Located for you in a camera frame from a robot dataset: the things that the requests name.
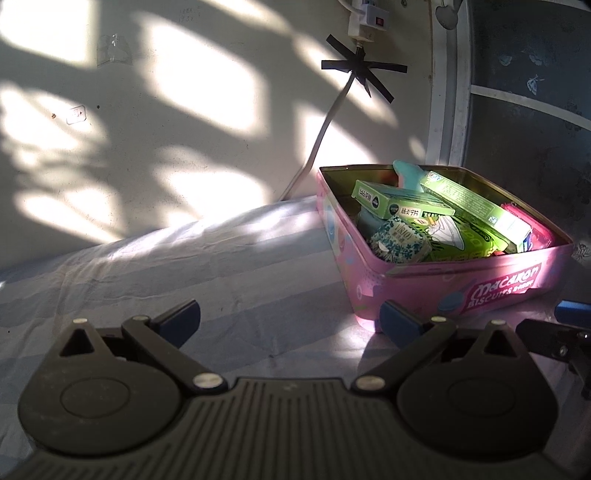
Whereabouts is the blue white toothpaste box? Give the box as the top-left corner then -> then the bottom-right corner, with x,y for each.
421,171 -> 533,253

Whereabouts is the green floral packet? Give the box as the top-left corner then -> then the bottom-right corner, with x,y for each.
369,216 -> 431,264

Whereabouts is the green toothpaste box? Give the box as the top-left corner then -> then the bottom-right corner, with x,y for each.
352,180 -> 455,220

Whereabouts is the teal plush toy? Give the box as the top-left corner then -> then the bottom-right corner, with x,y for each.
356,160 -> 425,238

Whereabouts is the green patterned tissue pack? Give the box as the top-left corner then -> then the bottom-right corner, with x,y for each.
415,216 -> 507,262

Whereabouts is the pink macaron biscuit tin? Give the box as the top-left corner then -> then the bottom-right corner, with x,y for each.
317,164 -> 574,329

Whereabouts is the striped blue bed sheet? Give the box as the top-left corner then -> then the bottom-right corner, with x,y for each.
1,199 -> 590,479

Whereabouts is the black tape cross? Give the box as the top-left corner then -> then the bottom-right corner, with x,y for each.
321,35 -> 409,104

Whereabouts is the white power strip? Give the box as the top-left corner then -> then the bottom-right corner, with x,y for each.
342,0 -> 391,43

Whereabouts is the white window frame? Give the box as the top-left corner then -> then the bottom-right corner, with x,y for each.
424,1 -> 590,166

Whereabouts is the white power cable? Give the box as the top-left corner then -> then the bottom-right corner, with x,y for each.
278,41 -> 364,202

